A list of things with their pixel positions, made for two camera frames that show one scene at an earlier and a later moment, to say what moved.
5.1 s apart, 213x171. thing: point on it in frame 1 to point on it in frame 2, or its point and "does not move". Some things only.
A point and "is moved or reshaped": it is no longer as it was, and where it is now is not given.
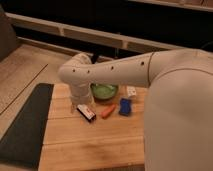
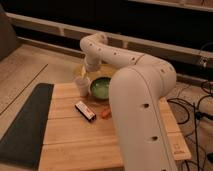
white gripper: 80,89 to 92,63
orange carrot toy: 108,111 does not move
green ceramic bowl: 103,91 does not move
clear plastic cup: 81,99 is moved or reshaped
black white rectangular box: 86,112 does not move
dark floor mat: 23,142 does not move
